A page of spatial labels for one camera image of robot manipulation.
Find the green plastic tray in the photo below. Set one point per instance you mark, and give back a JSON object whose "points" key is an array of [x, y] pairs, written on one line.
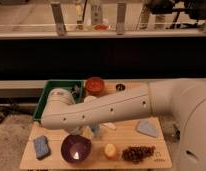
{"points": [[52, 84]]}

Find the white plastic cup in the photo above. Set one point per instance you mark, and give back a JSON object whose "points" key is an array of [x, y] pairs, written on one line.
{"points": [[89, 98]]}

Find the blue sponge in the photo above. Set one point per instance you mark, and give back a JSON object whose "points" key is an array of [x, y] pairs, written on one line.
{"points": [[41, 147]]}

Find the light blue cloth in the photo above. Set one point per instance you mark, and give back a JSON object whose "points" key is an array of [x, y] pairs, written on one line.
{"points": [[147, 128]]}

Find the bunch of dark grapes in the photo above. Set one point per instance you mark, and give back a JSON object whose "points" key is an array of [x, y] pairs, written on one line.
{"points": [[137, 154]]}

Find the wooden folding table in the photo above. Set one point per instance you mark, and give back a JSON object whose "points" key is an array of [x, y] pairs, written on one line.
{"points": [[124, 136]]}

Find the small metal cup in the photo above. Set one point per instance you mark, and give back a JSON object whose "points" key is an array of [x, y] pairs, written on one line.
{"points": [[120, 87]]}

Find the purple bowl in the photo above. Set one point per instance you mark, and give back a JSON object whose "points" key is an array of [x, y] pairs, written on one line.
{"points": [[75, 148]]}

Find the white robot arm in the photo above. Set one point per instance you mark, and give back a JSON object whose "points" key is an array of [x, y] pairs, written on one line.
{"points": [[183, 98]]}

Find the red bowl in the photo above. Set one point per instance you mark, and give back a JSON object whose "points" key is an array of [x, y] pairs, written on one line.
{"points": [[94, 85]]}

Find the blue cup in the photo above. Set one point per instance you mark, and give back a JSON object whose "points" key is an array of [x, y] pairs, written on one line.
{"points": [[95, 129]]}

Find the orange fruit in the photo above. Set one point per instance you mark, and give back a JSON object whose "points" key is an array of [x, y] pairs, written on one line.
{"points": [[110, 151]]}

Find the black handled utensil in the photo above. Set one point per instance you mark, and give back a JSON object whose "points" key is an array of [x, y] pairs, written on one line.
{"points": [[75, 91]]}

